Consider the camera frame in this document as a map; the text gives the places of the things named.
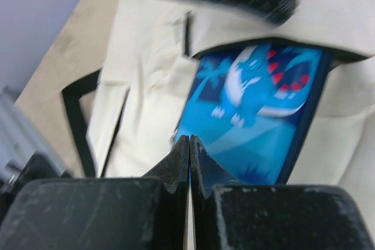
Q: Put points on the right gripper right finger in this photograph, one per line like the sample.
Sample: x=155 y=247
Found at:
x=229 y=214

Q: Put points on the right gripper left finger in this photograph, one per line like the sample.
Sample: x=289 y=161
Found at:
x=147 y=212

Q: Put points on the beige canvas backpack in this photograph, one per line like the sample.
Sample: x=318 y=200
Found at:
x=123 y=116

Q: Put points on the blue dinosaur pencil case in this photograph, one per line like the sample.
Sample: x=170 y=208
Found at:
x=252 y=107

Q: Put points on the aluminium frame rail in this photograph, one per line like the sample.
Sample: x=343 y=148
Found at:
x=20 y=140

